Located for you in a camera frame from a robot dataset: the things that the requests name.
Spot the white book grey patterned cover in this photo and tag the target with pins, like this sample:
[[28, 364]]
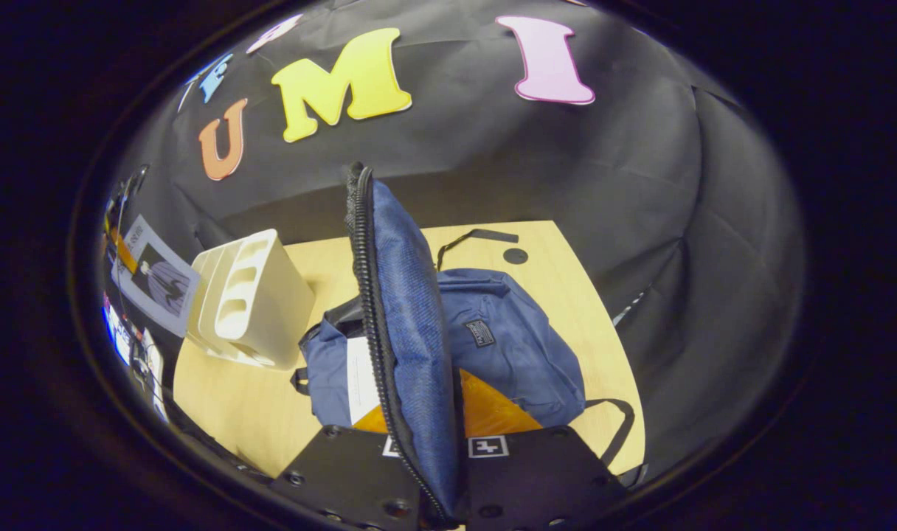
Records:
[[360, 376]]

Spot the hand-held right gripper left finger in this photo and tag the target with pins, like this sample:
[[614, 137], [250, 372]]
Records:
[[345, 472]]

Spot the black round table grommet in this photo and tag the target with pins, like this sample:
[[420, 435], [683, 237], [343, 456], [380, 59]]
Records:
[[515, 256]]

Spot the black backdrop cloth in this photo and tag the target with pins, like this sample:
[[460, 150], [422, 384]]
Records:
[[640, 184]]

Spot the blue schoolbag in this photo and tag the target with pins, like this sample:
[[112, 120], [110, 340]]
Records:
[[507, 346]]

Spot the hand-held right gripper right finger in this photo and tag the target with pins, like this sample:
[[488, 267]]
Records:
[[537, 479]]

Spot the white bookshelf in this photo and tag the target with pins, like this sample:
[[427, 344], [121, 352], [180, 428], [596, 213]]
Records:
[[264, 324]]

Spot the grey poster with figure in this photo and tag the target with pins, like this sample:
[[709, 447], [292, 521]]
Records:
[[161, 284]]

